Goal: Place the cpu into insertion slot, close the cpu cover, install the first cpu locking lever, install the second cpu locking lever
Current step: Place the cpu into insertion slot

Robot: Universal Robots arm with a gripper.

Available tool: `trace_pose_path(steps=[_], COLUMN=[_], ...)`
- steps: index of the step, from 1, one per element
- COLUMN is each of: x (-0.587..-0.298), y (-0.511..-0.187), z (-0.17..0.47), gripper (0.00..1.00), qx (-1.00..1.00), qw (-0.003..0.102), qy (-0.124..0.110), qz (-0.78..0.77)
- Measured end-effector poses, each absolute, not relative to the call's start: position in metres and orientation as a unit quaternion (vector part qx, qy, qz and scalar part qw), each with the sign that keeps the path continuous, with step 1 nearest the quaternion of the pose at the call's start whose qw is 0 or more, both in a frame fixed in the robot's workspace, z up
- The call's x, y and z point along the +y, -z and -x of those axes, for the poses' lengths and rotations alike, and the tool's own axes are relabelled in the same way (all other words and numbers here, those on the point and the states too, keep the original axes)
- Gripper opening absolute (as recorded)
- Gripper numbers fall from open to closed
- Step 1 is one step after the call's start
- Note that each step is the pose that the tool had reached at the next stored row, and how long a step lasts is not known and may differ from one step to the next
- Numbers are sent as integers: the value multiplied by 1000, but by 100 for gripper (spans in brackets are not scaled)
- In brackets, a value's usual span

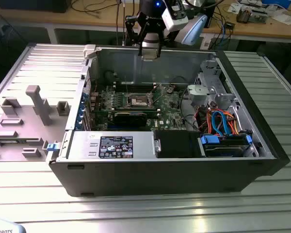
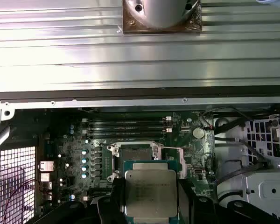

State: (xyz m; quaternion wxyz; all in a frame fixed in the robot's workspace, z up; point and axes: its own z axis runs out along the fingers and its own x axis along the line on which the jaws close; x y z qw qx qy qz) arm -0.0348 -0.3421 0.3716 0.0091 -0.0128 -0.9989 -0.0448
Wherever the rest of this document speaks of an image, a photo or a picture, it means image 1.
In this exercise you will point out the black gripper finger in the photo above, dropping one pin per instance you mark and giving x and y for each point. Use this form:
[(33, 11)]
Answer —
[(133, 29), (162, 31)]

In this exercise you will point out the silver CPU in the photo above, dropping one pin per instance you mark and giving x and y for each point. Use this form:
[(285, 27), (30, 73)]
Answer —
[(150, 55)]

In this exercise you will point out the metal locking lever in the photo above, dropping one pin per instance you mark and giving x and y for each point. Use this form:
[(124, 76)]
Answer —
[(126, 86)]

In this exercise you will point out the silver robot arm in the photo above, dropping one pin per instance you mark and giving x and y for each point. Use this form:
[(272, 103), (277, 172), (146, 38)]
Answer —
[(196, 26)]

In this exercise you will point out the CPU socket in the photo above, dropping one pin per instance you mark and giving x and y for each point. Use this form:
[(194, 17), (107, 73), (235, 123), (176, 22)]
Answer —
[(138, 102)]

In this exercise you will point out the CPU cooler heat sink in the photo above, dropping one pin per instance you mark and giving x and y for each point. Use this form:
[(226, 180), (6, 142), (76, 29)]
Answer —
[(243, 15)]

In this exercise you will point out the pale grey case latch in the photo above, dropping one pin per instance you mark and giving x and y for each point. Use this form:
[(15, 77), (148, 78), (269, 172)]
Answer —
[(89, 51)]

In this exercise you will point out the coin cell battery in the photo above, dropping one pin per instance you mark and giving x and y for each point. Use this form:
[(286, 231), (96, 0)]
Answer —
[(169, 90)]

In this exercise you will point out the small black box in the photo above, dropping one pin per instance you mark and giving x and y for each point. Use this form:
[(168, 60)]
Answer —
[(230, 25)]

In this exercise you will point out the wooden workbench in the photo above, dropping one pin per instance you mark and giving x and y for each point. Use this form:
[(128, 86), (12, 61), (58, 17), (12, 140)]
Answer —
[(63, 19)]

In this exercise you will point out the metal drive cage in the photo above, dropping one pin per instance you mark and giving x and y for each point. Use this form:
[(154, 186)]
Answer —
[(198, 93)]

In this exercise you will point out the green motherboard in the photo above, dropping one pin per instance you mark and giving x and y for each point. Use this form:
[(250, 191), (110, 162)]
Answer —
[(167, 114)]

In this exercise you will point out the black graphics card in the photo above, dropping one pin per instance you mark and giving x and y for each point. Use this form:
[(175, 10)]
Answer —
[(129, 119)]

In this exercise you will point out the grey metal box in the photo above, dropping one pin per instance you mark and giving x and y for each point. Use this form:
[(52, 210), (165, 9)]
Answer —
[(259, 17)]

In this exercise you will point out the black equipment case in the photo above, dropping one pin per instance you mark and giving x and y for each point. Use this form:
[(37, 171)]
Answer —
[(31, 4)]

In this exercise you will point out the hard disk blue carrier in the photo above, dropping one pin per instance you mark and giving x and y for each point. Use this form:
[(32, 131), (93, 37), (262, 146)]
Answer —
[(209, 140)]

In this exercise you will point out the blue cardboard box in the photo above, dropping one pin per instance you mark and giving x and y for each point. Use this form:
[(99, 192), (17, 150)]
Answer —
[(279, 3)]

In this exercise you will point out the grey parts rack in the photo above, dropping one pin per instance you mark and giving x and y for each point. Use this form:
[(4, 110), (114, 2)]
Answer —
[(40, 106)]

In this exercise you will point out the white paper sheets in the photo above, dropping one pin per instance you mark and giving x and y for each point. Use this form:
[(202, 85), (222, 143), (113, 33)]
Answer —
[(285, 19)]

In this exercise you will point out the silver power supply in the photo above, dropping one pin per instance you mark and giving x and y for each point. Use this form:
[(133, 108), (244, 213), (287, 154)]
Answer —
[(82, 145)]

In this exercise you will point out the blue plastic latch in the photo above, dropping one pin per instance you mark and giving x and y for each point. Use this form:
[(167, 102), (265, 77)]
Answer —
[(52, 147)]

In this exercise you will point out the black PC case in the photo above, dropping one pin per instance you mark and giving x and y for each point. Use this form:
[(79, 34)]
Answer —
[(148, 177)]

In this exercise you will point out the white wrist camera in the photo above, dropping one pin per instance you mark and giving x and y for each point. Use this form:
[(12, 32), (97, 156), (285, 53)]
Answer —
[(174, 19)]

